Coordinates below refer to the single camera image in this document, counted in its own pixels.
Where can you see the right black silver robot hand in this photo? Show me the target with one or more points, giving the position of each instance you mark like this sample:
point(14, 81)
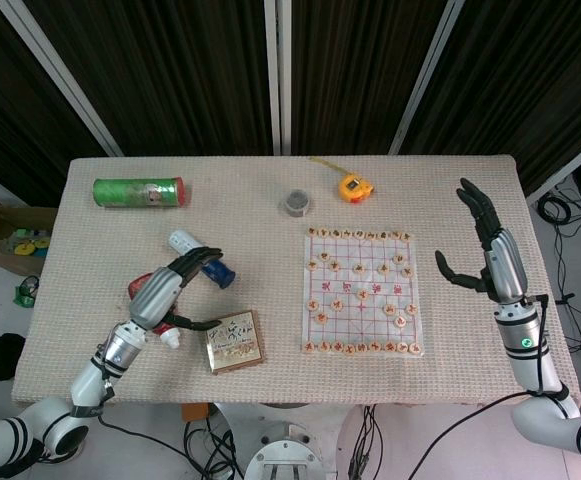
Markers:
point(507, 265)

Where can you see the orange block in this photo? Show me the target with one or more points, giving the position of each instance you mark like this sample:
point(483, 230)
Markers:
point(196, 413)

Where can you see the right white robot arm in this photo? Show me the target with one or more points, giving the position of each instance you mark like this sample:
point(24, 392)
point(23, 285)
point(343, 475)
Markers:
point(522, 325)

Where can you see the chinese chess board mat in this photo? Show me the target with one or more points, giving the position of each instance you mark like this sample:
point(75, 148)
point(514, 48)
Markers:
point(350, 320)

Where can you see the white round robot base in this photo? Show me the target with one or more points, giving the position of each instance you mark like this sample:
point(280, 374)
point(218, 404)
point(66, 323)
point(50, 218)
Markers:
point(285, 452)

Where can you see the white blue capped bottle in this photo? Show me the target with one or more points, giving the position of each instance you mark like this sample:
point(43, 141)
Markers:
point(180, 241)

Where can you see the red ketchup bottle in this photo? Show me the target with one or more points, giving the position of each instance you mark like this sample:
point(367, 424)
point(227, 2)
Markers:
point(138, 287)

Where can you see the green plastic object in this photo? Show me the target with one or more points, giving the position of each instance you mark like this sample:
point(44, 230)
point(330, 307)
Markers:
point(25, 292)

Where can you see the beige woven tablecloth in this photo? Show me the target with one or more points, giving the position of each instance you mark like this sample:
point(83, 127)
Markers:
point(250, 280)

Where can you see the square chess box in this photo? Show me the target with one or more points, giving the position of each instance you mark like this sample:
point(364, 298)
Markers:
point(235, 345)

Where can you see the round wooden chess piece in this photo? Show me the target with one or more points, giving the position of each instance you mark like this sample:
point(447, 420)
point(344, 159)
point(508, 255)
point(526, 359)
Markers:
point(359, 234)
point(411, 308)
point(350, 348)
point(399, 320)
point(413, 348)
point(402, 347)
point(335, 265)
point(407, 272)
point(395, 234)
point(313, 303)
point(312, 231)
point(386, 310)
point(309, 346)
point(338, 346)
point(362, 346)
point(406, 235)
point(312, 265)
point(362, 294)
point(323, 256)
point(383, 234)
point(398, 258)
point(324, 232)
point(321, 316)
point(384, 269)
point(374, 345)
point(371, 234)
point(390, 346)
point(348, 233)
point(337, 303)
point(358, 269)
point(324, 346)
point(335, 233)

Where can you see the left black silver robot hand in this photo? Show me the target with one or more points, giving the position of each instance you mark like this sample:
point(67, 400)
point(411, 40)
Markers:
point(157, 295)

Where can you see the yellow tape measure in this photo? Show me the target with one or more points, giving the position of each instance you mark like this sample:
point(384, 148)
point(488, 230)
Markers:
point(352, 189)

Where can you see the green chip can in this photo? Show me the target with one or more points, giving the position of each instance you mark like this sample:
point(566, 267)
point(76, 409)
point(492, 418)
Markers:
point(130, 192)

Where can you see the yellow green plastic toys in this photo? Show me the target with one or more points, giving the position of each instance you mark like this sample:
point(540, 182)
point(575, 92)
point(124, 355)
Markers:
point(25, 245)

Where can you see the brown cardboard box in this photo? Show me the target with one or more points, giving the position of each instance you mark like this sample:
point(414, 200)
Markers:
point(0, 217)

